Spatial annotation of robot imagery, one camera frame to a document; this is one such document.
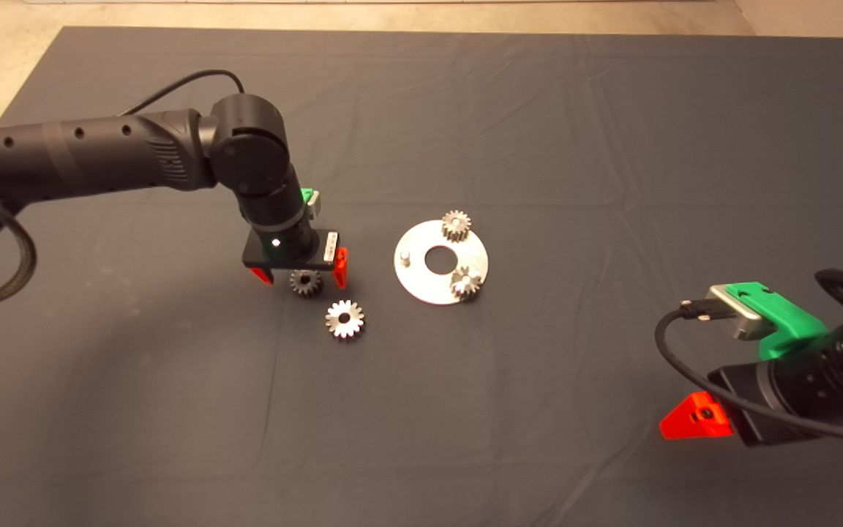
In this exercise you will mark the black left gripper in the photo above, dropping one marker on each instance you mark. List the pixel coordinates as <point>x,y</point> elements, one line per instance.
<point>286,245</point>

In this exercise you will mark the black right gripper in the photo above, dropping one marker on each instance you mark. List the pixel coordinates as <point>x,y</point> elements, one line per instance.
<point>795,391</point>

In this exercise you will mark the small steel gear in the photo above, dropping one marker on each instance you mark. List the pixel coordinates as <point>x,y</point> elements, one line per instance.
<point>466,283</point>
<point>305,283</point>
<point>456,225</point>

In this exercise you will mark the large steel gear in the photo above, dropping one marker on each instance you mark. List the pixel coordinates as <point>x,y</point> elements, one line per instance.
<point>345,319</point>

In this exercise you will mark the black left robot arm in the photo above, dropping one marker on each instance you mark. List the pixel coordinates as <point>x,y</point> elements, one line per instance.
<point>99,154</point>

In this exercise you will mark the round metal plate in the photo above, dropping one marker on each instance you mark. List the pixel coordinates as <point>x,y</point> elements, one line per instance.
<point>421,285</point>

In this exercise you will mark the dark grey table cloth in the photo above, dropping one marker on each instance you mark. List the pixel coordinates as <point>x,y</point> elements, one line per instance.
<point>575,132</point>

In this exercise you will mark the silver left camera box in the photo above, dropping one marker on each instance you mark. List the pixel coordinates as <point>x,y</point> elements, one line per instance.
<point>315,207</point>

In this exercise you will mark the silver camera box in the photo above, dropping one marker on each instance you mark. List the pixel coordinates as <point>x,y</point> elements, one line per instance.
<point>740,316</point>
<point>315,207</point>

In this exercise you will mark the green left camera mount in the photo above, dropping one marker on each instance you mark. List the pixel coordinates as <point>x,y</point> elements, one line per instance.
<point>307,195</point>

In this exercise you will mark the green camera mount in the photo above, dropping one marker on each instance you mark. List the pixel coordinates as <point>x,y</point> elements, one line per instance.
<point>307,195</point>
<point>787,316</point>

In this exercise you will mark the silver right camera box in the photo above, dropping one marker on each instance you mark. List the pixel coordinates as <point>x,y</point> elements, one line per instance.
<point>740,316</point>

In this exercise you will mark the green right camera mount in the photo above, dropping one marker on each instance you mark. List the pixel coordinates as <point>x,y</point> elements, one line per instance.
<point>787,316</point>

